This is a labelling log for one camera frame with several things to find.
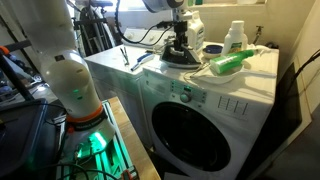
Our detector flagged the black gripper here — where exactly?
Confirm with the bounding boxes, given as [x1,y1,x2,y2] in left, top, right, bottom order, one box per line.
[172,19,189,53]

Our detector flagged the white black cloth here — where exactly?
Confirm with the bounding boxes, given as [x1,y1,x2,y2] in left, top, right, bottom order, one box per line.
[159,43,203,70]

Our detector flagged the large white detergent jug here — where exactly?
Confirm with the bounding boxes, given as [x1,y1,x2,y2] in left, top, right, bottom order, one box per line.
[184,9,205,53]

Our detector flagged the blue and white bowl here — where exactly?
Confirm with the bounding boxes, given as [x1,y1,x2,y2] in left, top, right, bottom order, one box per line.
[201,44,224,60]

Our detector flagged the green plastic bottle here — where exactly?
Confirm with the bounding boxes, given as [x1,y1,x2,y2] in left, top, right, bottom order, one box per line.
[209,46,268,75]

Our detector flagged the white shallow dish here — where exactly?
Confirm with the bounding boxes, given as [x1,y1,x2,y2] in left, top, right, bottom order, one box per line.
[189,63,278,85]

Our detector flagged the small white detergent bottle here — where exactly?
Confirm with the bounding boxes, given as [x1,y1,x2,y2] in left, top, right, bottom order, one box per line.
[221,20,249,56]

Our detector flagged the thin dark stick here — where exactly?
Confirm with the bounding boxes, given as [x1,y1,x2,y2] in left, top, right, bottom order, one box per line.
[119,47,129,66]
[123,46,131,65]

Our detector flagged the white top-load laundry machine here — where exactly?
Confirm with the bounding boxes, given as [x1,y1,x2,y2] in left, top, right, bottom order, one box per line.
[83,28,174,148]

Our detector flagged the white front-load washing machine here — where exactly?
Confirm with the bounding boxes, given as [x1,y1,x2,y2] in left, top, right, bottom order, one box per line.
[139,41,280,180]

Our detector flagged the black bicycle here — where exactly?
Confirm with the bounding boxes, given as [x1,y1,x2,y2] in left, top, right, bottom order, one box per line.
[71,0,118,57]

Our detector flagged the wooden table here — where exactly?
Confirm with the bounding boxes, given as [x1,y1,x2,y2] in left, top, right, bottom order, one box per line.
[106,96,161,180]

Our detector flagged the black stand with orange knob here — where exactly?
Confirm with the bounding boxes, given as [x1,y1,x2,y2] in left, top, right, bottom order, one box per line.
[0,39,36,101]

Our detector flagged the dark plastic bin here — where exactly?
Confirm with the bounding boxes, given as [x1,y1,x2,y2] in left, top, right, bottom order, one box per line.
[0,98,49,178]

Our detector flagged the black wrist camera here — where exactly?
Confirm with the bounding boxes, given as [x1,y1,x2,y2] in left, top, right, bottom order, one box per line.
[155,20,176,30]

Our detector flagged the white iron power cord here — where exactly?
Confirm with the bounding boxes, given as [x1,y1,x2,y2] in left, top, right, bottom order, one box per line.
[182,61,213,83]

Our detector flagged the blue brush with white handle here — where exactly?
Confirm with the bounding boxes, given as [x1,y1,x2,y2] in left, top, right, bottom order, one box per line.
[130,52,156,72]

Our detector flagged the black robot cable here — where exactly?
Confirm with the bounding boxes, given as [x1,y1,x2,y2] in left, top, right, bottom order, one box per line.
[114,0,174,46]

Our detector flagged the dark wall water tap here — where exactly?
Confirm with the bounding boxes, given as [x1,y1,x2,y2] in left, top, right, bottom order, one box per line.
[253,25,265,44]

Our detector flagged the black wall cable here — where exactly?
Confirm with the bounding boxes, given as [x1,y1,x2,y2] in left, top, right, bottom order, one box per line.
[293,49,320,79]

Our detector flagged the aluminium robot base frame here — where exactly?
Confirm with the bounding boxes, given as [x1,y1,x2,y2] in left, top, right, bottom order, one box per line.
[54,99,141,180]

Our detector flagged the black floor cables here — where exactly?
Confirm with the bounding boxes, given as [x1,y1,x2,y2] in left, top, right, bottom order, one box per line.
[33,159,113,180]

